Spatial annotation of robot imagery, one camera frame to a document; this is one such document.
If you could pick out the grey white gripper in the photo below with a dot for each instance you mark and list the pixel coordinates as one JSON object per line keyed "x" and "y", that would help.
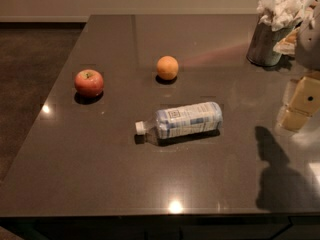
{"x": 309, "y": 47}

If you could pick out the blue label plastic bottle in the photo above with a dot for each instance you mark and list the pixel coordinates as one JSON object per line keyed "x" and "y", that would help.
{"x": 182, "y": 121}

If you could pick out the red apple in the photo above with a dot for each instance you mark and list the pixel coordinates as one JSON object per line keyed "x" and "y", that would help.
{"x": 89, "y": 83}

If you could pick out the snack wrapper beside can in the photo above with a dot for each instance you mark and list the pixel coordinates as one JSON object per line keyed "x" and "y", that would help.
{"x": 286, "y": 46}

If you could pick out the grey metal can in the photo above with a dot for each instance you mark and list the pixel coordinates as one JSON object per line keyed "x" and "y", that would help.
{"x": 264, "y": 39}

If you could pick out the orange fruit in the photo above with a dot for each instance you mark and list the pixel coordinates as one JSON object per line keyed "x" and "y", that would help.
{"x": 167, "y": 68}

